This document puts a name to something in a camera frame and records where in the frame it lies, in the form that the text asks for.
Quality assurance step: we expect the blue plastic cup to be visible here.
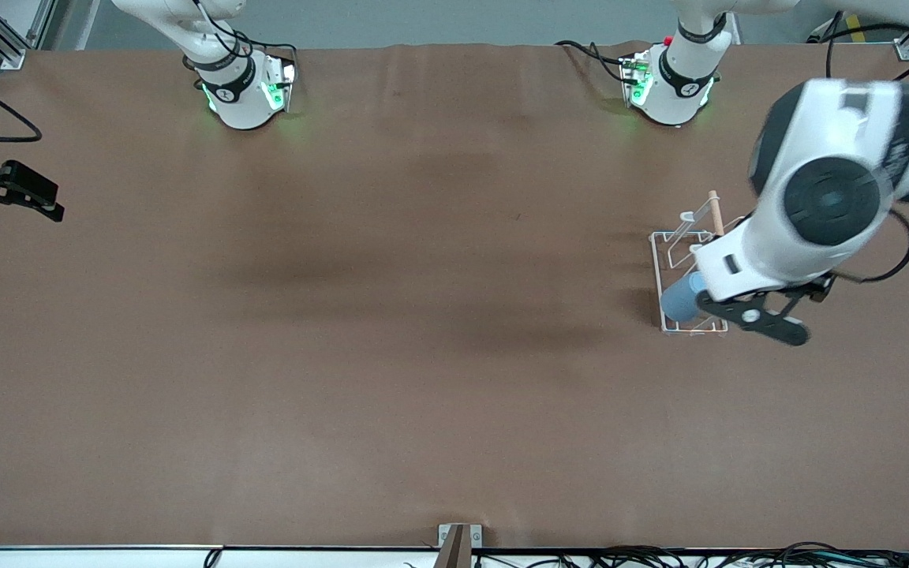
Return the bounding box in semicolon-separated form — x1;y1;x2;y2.
660;271;709;324

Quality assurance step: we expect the table cover sheet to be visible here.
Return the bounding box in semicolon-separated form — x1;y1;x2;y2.
0;39;909;551

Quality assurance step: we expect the white wire cup holder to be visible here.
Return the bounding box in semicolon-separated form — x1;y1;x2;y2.
649;189;749;337

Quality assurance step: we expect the aluminium frame post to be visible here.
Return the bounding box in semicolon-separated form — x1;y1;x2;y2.
0;0;58;70

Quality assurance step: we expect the black left base cable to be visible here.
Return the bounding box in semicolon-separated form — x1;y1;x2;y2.
555;39;638;84

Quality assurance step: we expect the black base cable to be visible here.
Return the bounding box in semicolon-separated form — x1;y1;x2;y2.
555;39;638;84
182;0;299;80

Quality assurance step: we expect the black cable bundle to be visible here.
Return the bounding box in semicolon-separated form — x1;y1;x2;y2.
472;542;909;568

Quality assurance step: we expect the black right base cable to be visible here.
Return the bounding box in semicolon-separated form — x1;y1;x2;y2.
182;0;299;80

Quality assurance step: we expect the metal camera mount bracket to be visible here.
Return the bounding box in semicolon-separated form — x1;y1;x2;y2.
435;524;484;568

